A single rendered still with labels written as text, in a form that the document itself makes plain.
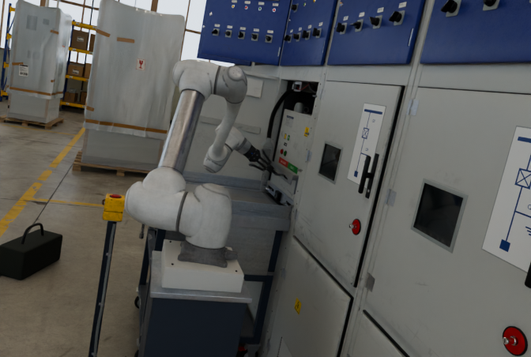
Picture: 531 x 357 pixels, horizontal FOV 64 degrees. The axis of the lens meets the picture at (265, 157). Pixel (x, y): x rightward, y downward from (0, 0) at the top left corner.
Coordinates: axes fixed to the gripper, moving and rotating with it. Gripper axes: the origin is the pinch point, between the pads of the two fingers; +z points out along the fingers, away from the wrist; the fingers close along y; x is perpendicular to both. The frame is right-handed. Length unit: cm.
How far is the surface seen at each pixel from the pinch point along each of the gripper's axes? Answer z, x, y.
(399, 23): -38, 98, -66
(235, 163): -8.2, -37.7, 11.8
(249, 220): -6.9, 36.3, 27.3
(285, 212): 7.4, 33.1, 12.7
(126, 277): -8, -63, 124
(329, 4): -45, 33, -79
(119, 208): -62, 47, 56
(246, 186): 2.0, -22.2, 17.9
